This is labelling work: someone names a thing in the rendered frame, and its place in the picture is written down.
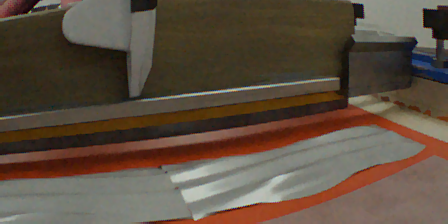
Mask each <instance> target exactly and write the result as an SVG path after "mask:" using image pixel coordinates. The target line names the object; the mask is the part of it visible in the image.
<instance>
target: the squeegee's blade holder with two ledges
mask: <svg viewBox="0 0 448 224"><path fill-rule="evenodd" d="M338 90H340V77H337V76H333V75H326V76H319V77H316V76H311V77H304V78H296V79H288V80H279V81H277V80H271V81H262V82H254V83H244V84H235V85H226V86H217V87H208V88H199V89H191V90H182V91H173V92H165V93H157V94H149V95H141V96H139V97H134V98H130V97H125V98H117V99H110V100H103V101H97V102H84V103H77V104H71V105H65V106H54V107H49V108H37V109H32V110H23V111H18V112H9V113H4V114H3V113H0V133H2V132H3V133H5V132H13V131H21V130H29V129H38V128H47V127H56V126H66V125H71V124H75V125H76V124H81V123H87V122H88V123H93V122H98V121H104V120H105V121H110V120H115V119H122V118H135V117H141V116H148V115H155V114H162V113H166V114H169V113H176V112H184V111H191V110H198V109H206V108H214V107H221V106H229V105H237V104H245V103H252V102H259V101H267V100H274V99H281V98H289V97H296V96H302V95H309V94H316V93H323V92H335V91H338Z"/></svg>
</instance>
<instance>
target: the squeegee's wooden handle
mask: <svg viewBox="0 0 448 224"><path fill-rule="evenodd" d="M73 7H74V6H70V7H63V8H56V9H50V10H44V11H38V12H36V13H30V14H23V15H17V16H11V17H6V18H0V113H3V114H4V113H9V112H18V111H23V110H32V109H37V108H49V107H54V106H65V105H71V104H77V103H84V102H97V101H103V100H110V99H117V98H125V97H130V95H129V87H128V77H127V72H128V68H127V58H126V56H127V52H126V51H118V50H114V49H112V50H110V49H106V48H99V47H95V46H94V47H92V46H88V45H86V46H84V45H81V44H78V45H77V44H74V43H71V42H70V41H68V40H67V38H65V36H64V34H63V30H62V29H63V26H62V23H63V19H64V16H65V13H66V12H67V11H68V10H70V9H71V8H73ZM155 13H156V23H155V35H154V43H153V54H152V68H151V69H150V71H149V74H148V76H147V79H146V81H145V83H144V86H143V88H142V92H141V94H140V96H141V95H149V94H157V93H165V92H173V91H182V90H191V89H199V88H208V87H217V86H226V85H235V84H244V83H254V82H262V81H271V80H277V81H279V80H288V79H296V78H304V77H311V76H316V77H319V76H326V75H333V76H337V77H340V86H341V85H344V73H343V69H344V55H343V50H344V46H345V44H346V43H347V41H348V39H350V36H351V35H355V26H354V10H353V6H352V3H351V1H350V0H157V7H156V10H155Z"/></svg>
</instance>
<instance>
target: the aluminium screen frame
mask: <svg viewBox="0 0 448 224"><path fill-rule="evenodd" d="M411 79H412V80H411V88H404V89H400V90H396V91H387V92H383V93H377V94H373V95H371V96H374V97H377V98H379V99H381V100H384V101H389V102H391V103H393V104H396V105H401V106H403V107H405V108H409V109H412V110H414V111H418V112H420V113H422V114H423V113H424V114H426V115H428V116H432V117H434V118H438V119H440V120H444V121H445V122H446V121H447V122H448V83H445V82H439V81H435V80H432V79H428V78H425V77H421V76H418V75H414V74H411Z"/></svg>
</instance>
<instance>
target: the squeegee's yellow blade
mask: <svg viewBox="0 0 448 224"><path fill-rule="evenodd" d="M342 98H347V97H344V96H342V95H339V94H336V93H335V92H323V93H316V94H309V95H302V96H296V97H289V98H281V99H274V100H267V101H259V102H252V103H245V104H237V105H229V106H221V107H214V108H206V109H198V110H191V111H184V112H176V113H169V114H166V113H162V114H155V115H148V116H141V117H135V118H122V119H115V120H110V121H105V120H104V121H98V122H93V123H88V122H87V123H81V124H76V125H75V124H71V125H66V126H56V127H47V128H38V129H29V130H21V131H13V132H5V133H3V132H2V133H0V143H1V142H2V143H5V142H11V141H14V142H15V141H23V140H30V139H33V140H34V139H39V138H40V139H43V138H51V137H59V136H69V135H78V134H83V133H84V134H89V133H94V132H97V133H99V132H104V131H115V130H121V129H133V128H139V127H145V126H149V127H151V126H158V125H164V124H171V123H177V122H184V121H186V122H191V121H198V120H205V119H212V118H219V117H226V116H233V115H241V114H248V113H255V112H261V111H268V110H275V109H282V108H289V107H295V106H301V105H307V104H313V103H320V102H326V101H331V100H337V99H342Z"/></svg>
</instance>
